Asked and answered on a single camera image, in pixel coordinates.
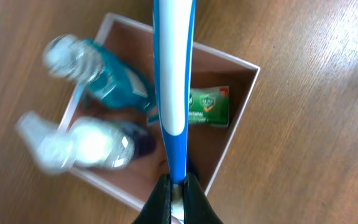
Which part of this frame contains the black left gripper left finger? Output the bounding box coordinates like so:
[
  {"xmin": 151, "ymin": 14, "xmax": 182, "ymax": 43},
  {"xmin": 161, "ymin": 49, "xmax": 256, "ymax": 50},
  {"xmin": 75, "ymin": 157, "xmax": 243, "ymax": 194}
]
[{"xmin": 132, "ymin": 174, "xmax": 172, "ymax": 224}]

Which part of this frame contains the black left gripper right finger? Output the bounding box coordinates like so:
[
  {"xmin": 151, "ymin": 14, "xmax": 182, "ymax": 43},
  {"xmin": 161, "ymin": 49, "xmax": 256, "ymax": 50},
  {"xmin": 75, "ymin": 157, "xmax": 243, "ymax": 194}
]
[{"xmin": 183, "ymin": 173, "xmax": 223, "ymax": 224}]

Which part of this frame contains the green Dettol soap pack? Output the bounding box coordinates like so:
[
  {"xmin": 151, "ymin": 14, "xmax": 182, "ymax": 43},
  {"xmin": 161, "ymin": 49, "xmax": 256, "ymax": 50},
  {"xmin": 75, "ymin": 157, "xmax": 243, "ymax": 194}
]
[{"xmin": 188, "ymin": 86, "xmax": 229, "ymax": 127}]

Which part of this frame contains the clear spray bottle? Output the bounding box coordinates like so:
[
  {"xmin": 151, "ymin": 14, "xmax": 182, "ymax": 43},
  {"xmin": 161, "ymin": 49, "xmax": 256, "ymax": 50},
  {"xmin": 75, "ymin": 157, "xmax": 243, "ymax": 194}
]
[{"xmin": 15, "ymin": 111, "xmax": 157, "ymax": 174}]

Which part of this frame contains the blue mouthwash bottle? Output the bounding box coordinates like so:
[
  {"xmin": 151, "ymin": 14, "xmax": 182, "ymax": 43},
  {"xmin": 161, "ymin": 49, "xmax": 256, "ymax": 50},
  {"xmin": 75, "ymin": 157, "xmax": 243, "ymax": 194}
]
[{"xmin": 43, "ymin": 34, "xmax": 156, "ymax": 113}]

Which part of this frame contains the blue white toothbrush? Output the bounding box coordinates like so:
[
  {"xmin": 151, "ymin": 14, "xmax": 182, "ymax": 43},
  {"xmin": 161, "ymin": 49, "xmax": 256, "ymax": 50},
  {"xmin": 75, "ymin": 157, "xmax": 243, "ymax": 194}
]
[{"xmin": 153, "ymin": 0, "xmax": 196, "ymax": 223}]

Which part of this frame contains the blue disposable razor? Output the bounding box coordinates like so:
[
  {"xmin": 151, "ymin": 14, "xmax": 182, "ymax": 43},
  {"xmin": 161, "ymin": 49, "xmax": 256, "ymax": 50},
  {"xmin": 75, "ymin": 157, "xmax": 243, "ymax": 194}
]
[{"xmin": 146, "ymin": 112, "xmax": 200, "ymax": 180}]

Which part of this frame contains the white cardboard box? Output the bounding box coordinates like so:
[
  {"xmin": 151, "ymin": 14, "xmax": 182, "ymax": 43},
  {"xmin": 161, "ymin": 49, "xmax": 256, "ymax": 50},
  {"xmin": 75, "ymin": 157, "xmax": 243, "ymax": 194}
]
[{"xmin": 70, "ymin": 13, "xmax": 260, "ymax": 210}]

